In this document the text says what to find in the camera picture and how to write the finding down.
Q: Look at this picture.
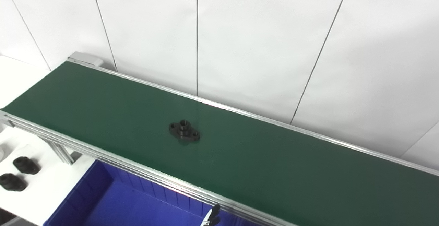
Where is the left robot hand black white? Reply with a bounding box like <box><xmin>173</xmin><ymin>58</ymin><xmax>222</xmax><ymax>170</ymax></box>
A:
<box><xmin>202</xmin><ymin>204</ymin><xmax>221</xmax><ymax>226</ymax></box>

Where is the black flange part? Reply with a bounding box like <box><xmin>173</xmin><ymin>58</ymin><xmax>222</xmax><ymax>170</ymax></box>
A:
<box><xmin>169</xmin><ymin>119</ymin><xmax>201</xmax><ymax>143</ymax></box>

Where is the green conveyor belt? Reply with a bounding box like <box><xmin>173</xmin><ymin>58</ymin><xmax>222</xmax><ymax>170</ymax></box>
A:
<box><xmin>2</xmin><ymin>61</ymin><xmax>439</xmax><ymax>226</ymax></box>
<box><xmin>0</xmin><ymin>52</ymin><xmax>439</xmax><ymax>226</ymax></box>

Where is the blue plastic bin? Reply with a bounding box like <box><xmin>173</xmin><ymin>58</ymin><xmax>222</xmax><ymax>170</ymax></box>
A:
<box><xmin>44</xmin><ymin>160</ymin><xmax>261</xmax><ymax>226</ymax></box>

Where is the black round part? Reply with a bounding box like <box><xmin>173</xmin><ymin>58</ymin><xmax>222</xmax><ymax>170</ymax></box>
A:
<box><xmin>13</xmin><ymin>156</ymin><xmax>41</xmax><ymax>175</ymax></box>
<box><xmin>0</xmin><ymin>173</ymin><xmax>27</xmax><ymax>192</ymax></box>

